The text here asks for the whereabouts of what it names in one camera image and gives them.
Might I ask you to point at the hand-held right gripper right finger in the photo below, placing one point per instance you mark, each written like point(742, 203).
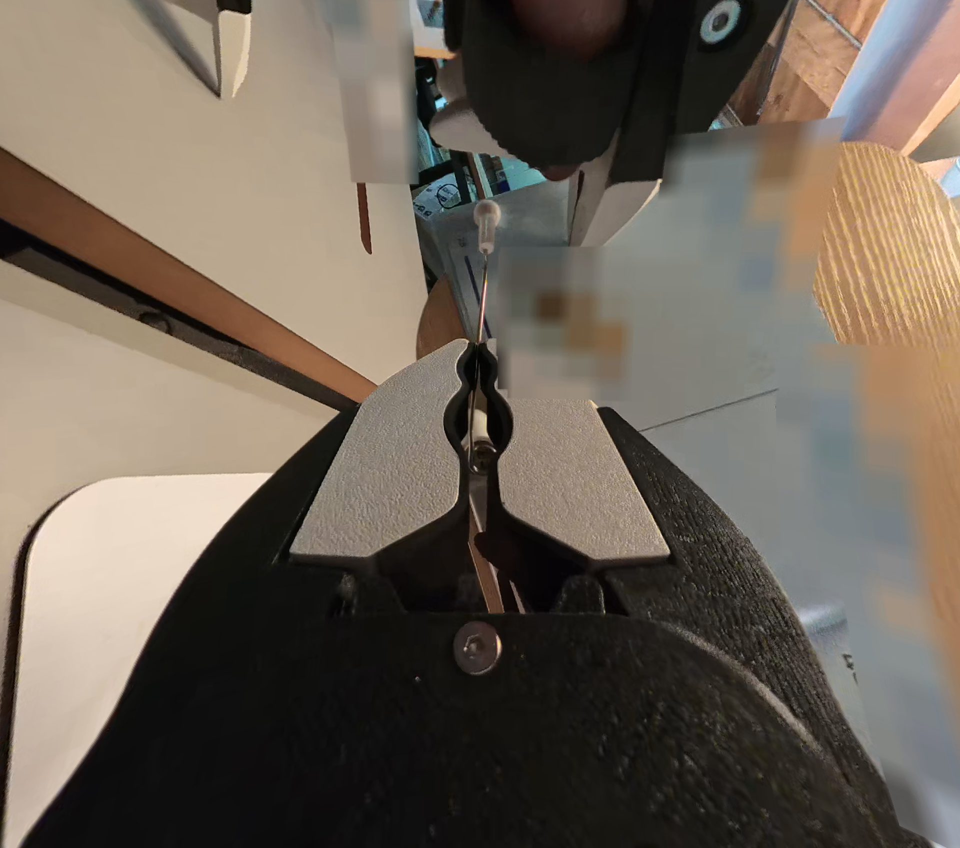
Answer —
point(577, 480)

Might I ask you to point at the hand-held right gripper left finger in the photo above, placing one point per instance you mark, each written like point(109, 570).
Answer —
point(390, 480)

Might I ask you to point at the pale blue instruction booklet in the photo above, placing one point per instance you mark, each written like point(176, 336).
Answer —
point(532, 218)

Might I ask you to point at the wooden book stand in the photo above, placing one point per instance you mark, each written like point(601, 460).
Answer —
point(112, 600)

